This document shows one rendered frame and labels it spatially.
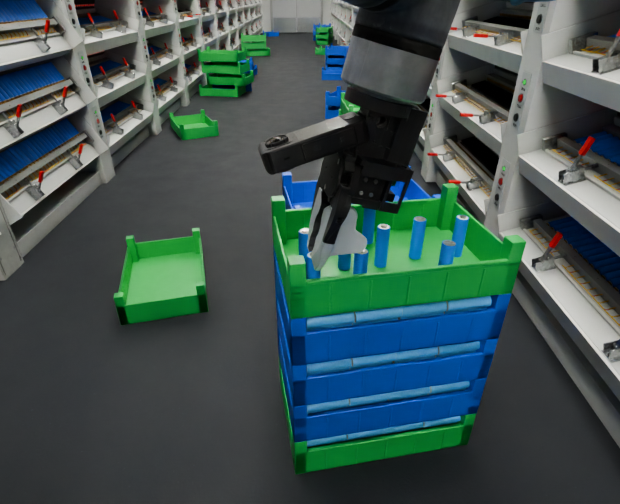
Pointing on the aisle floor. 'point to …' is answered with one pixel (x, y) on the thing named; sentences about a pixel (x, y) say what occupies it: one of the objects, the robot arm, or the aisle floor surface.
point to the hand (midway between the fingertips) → (311, 255)
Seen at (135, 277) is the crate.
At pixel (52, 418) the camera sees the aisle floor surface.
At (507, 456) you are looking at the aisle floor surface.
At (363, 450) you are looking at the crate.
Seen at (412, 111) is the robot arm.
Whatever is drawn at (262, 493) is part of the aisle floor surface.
